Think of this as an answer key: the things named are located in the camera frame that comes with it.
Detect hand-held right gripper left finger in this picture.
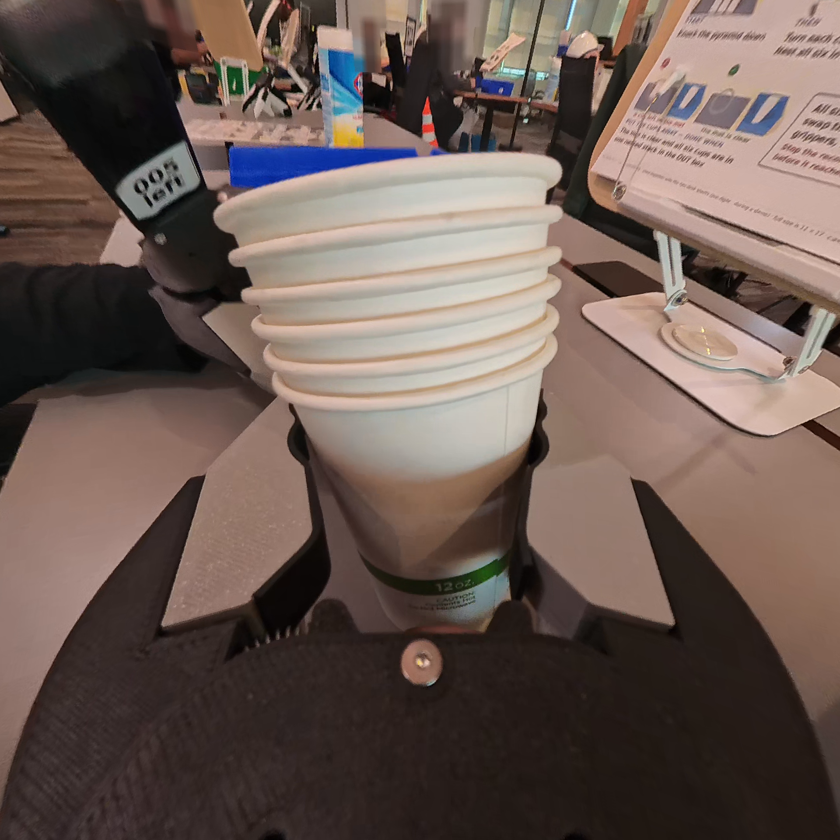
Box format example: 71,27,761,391
161,399,331,647

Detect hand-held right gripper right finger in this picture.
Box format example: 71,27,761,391
511,392,677,651

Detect stack of white paper cups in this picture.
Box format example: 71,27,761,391
213,152,564,632

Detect person's left forearm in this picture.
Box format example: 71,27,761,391
0,261,206,409

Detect person's left hand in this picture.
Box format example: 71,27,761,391
148,287,265,376

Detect blue plastic bin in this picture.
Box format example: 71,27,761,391
227,144,448,193

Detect white stand base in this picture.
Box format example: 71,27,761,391
581,0,840,437

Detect cleaning wipes canister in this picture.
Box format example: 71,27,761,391
317,26,366,149

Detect black phone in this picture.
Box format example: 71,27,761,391
573,260,665,301

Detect black office chair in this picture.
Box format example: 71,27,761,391
548,54,613,198

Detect printed instruction sheet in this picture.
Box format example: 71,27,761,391
594,0,840,245

